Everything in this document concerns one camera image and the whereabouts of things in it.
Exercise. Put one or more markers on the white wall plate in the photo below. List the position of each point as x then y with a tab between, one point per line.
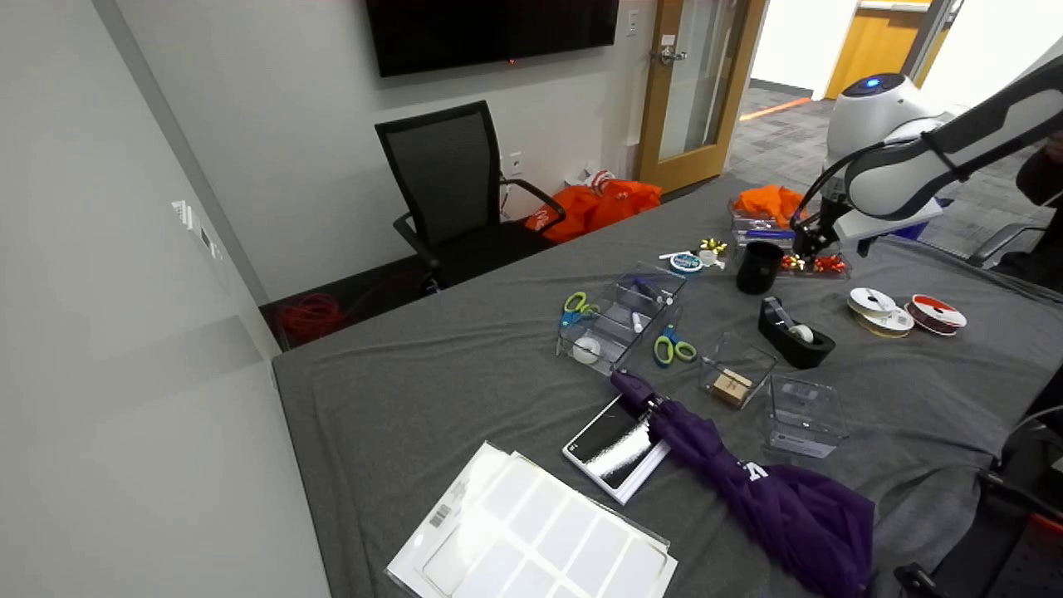
195	229

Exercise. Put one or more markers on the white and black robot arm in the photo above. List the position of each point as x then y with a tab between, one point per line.
976	134

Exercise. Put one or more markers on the gold gift bow in box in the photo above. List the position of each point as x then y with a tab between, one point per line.
792	264

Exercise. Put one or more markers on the loose gold gift bow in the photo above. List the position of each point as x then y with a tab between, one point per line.
711	246

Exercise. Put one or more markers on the black wall television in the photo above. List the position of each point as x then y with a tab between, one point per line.
486	34

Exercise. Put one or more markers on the black cup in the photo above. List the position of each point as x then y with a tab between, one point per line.
760	267

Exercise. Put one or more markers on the clear desk organizer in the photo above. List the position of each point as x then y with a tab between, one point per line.
620	328

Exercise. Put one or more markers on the grey table cloth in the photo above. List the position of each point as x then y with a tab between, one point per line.
466	376

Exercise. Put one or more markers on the black mesh office chair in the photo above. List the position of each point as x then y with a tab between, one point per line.
452	179

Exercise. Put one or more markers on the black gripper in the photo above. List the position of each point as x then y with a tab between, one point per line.
824	224

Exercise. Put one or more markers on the clear tape roll in organizer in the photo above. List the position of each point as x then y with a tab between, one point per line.
586	350

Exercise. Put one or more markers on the large orange bag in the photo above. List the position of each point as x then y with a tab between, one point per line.
600	204

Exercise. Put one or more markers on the white label sheets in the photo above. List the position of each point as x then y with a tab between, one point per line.
532	536

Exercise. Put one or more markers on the blue scissors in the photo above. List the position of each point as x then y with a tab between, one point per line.
577	306

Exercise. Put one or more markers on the clear box holding notepad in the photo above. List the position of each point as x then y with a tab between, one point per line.
735	376

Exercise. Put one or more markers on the purple folded umbrella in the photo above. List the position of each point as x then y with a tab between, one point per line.
775	500

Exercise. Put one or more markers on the empty clear plastic container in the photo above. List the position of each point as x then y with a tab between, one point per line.
806	421

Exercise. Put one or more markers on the wooden door with glass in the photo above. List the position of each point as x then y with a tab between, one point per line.
700	89

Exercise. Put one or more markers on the red ribbon roll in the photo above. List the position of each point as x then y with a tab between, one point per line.
940	316

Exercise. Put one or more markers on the small orange bag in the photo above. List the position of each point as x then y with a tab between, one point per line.
770	204

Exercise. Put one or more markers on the black tablet with white edge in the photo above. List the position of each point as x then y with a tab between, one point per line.
616	442

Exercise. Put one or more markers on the black tape dispenser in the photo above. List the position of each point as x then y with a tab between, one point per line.
797	336

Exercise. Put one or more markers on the small tan notepad block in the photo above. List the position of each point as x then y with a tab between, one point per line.
732	386

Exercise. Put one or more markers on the blue tape roll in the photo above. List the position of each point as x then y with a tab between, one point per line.
682	264

